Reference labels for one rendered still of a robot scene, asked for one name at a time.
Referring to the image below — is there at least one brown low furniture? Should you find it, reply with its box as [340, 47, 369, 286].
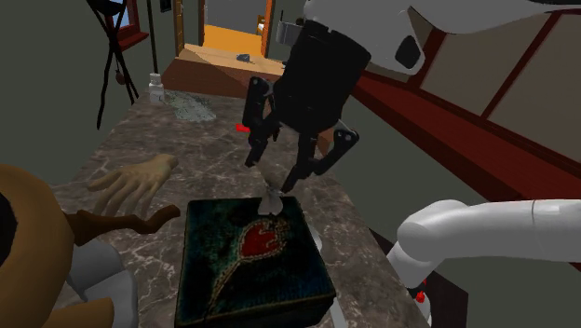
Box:
[161, 43, 288, 100]

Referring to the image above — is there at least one red framed window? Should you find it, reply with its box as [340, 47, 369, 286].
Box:
[105, 0, 151, 51]

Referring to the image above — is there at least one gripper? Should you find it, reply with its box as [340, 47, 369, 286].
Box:
[241, 20, 372, 195]

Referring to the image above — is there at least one grey crumpled cloth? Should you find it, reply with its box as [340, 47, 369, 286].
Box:
[165, 89, 218, 123]

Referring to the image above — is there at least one black tripod stand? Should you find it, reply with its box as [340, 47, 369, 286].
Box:
[85, 0, 141, 131]

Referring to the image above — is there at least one beige hand model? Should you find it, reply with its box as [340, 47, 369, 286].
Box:
[87, 154, 180, 217]

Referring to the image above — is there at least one red framed panel furniture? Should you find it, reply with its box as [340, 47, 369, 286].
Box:
[351, 8, 581, 204]

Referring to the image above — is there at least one white bottle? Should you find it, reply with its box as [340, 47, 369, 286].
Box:
[148, 73, 167, 105]

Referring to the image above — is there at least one wooden door frame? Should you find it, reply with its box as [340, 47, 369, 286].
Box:
[171, 0, 277, 59]

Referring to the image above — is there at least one brown and grey figure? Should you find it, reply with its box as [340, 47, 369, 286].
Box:
[0, 163, 182, 328]

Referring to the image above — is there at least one black pole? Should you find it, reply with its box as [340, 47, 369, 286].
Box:
[146, 0, 160, 76]

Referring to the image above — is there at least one dark green box, red heart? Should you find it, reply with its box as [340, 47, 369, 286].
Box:
[173, 195, 337, 328]

